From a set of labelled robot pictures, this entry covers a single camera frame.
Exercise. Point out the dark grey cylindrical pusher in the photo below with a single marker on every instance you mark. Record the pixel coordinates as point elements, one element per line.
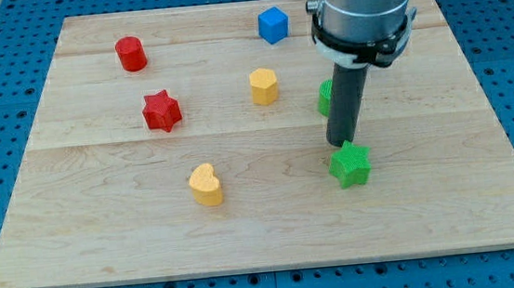
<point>345,104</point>

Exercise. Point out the green star block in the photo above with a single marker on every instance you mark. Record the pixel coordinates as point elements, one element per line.
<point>350,165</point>

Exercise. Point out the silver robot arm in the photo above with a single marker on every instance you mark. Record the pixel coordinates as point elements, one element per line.
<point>356,35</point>

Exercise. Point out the red star block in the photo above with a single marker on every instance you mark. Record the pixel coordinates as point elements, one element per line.
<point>161,111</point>

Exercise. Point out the wooden board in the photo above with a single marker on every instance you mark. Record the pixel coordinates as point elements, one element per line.
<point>101,199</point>

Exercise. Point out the green cylinder block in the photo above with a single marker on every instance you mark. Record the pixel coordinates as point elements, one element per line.
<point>324,97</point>

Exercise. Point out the yellow hexagon block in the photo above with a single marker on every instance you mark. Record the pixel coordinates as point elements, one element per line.
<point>264,86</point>

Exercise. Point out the blue cube block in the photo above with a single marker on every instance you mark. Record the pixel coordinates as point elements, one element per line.
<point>273,25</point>

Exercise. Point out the yellow heart block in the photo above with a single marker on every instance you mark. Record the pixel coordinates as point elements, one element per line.
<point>205,186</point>

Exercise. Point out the red cylinder block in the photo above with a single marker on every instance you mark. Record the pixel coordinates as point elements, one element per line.
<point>131,54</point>

